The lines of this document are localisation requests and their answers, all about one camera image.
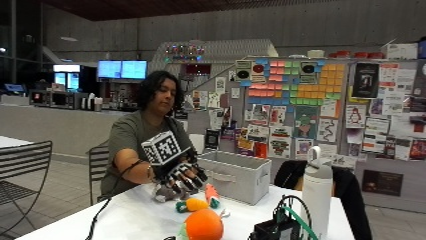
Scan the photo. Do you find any orange carrot plush toy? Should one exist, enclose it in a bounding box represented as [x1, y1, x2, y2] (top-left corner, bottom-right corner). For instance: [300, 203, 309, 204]
[204, 183, 223, 210]

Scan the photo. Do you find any grey plush toy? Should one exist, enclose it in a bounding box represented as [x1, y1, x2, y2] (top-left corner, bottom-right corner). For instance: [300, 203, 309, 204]
[152, 182, 192, 204]

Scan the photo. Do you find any small orange green plush toy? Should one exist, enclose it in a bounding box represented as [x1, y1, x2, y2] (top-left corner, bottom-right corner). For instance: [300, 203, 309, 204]
[175, 197, 211, 214]

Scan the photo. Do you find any grey fabric storage bin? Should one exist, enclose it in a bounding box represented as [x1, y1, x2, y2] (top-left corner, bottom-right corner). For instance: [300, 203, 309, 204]
[196, 149, 273, 206]

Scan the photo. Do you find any white marker cube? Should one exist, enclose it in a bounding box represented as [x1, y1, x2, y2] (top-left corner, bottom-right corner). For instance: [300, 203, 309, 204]
[140, 130, 193, 167]

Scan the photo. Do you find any large orange plush fruit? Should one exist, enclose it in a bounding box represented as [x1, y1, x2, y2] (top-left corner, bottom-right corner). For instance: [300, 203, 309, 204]
[179, 208, 225, 240]

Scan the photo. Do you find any the person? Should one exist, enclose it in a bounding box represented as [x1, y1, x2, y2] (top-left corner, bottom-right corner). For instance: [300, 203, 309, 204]
[100, 70, 200, 198]

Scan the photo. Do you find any black slatted metal chair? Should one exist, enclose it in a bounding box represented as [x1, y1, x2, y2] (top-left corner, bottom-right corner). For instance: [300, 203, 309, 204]
[0, 140, 55, 236]
[87, 141, 111, 206]

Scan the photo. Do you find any black electronics box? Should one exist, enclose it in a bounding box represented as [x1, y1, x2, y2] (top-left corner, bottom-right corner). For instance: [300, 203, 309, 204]
[248, 207, 304, 240]

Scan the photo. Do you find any white water bottle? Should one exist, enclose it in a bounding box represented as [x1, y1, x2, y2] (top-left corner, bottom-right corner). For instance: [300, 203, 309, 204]
[301, 145, 334, 240]

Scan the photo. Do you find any grey service counter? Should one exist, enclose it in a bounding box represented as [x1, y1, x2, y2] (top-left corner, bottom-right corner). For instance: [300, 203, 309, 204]
[0, 103, 131, 158]

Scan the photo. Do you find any blue lit monitor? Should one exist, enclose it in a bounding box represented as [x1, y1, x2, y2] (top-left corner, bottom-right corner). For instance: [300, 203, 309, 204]
[98, 60, 123, 80]
[120, 59, 149, 80]

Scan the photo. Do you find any black jacket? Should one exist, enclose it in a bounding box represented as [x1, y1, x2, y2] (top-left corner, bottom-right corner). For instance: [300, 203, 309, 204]
[273, 159, 374, 240]

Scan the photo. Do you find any notice board with papers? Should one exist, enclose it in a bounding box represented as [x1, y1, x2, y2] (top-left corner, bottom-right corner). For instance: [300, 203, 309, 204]
[184, 57, 426, 214]

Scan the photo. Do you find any group of coloured sticky notes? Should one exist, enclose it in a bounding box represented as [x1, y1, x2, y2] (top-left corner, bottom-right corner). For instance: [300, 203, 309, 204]
[239, 58, 346, 107]

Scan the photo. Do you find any lit drinks fridge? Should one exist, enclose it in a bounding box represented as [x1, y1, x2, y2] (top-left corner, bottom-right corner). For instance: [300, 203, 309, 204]
[52, 64, 83, 93]

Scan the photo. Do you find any black microwave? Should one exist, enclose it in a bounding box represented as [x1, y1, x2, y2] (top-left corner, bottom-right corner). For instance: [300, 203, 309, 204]
[28, 89, 56, 108]

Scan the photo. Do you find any penguin poster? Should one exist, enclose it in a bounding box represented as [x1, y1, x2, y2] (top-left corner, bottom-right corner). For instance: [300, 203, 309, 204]
[345, 104, 368, 130]

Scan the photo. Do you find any dark floor sign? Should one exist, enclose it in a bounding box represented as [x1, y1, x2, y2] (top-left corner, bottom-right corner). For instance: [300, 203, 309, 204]
[361, 169, 405, 197]

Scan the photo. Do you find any black poster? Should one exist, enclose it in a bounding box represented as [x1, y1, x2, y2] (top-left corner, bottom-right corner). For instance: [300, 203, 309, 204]
[350, 62, 381, 100]

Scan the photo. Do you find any white box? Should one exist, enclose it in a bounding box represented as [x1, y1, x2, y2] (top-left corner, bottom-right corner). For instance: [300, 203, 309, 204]
[385, 42, 420, 61]

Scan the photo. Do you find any black glove cable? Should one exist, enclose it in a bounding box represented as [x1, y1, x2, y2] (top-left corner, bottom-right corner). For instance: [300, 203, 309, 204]
[84, 159, 145, 240]

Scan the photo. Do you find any black looped cable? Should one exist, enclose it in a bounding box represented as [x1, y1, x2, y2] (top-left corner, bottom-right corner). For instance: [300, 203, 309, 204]
[272, 194, 314, 234]

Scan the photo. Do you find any green cable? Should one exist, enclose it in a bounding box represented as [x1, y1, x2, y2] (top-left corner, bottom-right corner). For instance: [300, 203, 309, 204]
[281, 205, 320, 240]

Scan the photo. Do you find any string of coloured lights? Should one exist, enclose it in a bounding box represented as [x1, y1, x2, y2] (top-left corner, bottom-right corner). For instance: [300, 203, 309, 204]
[163, 44, 208, 63]

